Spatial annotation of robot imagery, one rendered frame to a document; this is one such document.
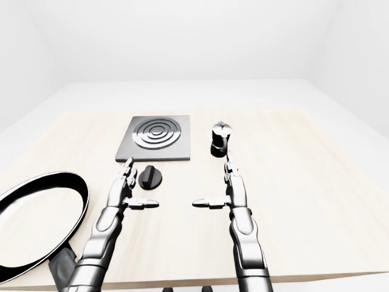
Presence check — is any flat dark stove plate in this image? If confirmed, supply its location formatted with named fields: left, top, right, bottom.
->
left=115, top=114, right=191, bottom=162

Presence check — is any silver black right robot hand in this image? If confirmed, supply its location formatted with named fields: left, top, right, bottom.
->
left=191, top=150, right=246, bottom=212

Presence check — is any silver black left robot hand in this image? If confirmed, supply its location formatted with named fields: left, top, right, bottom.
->
left=106, top=156, right=160, bottom=211

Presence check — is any silver black moka pot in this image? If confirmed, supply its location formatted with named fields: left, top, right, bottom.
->
left=209, top=121, right=231, bottom=158

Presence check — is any round black stove knob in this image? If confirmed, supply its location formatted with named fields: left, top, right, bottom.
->
left=138, top=165, right=164, bottom=190

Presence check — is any black frying pan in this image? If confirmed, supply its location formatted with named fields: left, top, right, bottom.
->
left=0, top=172, right=91, bottom=282

